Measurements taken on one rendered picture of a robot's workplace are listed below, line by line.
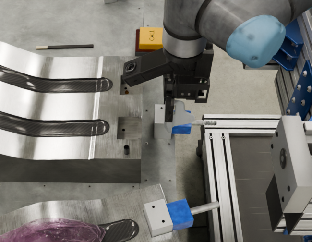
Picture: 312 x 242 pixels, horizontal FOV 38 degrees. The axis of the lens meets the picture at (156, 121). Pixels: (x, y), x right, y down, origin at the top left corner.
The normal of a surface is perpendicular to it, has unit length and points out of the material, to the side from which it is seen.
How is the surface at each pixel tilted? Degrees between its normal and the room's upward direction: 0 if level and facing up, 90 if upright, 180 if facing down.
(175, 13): 93
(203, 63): 90
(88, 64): 3
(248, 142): 0
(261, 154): 0
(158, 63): 33
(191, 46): 89
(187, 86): 90
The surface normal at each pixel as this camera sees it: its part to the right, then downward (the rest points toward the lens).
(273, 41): 0.70, 0.58
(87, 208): 0.44, -0.64
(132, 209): 0.03, -0.61
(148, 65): -0.51, -0.53
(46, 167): 0.00, 0.79
